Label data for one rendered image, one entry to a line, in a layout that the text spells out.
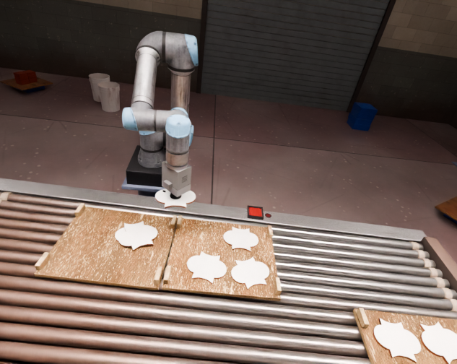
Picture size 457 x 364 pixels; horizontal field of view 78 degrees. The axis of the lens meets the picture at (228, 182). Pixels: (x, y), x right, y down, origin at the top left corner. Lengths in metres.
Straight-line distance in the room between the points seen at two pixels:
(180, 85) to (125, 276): 0.81
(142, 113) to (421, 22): 5.97
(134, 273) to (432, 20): 6.34
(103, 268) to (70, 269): 0.11
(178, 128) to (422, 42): 6.08
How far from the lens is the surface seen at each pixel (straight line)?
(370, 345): 1.11
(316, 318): 1.11
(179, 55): 1.26
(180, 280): 1.05
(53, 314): 1.07
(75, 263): 1.15
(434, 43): 6.82
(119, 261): 1.12
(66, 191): 1.50
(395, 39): 6.41
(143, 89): 1.08
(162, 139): 1.45
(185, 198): 1.05
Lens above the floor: 1.79
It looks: 35 degrees down
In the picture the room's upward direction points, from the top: 9 degrees clockwise
